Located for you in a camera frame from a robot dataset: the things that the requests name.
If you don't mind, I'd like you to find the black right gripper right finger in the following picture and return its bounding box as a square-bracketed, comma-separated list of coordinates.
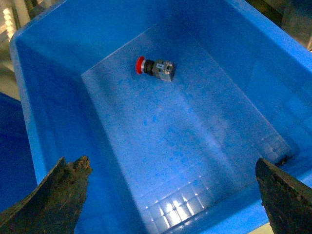
[255, 158, 312, 234]

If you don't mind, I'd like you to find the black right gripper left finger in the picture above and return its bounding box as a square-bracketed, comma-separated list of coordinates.
[0, 156, 93, 234]

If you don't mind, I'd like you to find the red mushroom push button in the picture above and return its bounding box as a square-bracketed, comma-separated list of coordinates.
[135, 56, 176, 82]

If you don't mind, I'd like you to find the blue target bin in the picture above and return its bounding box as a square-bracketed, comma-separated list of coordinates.
[10, 0, 312, 234]

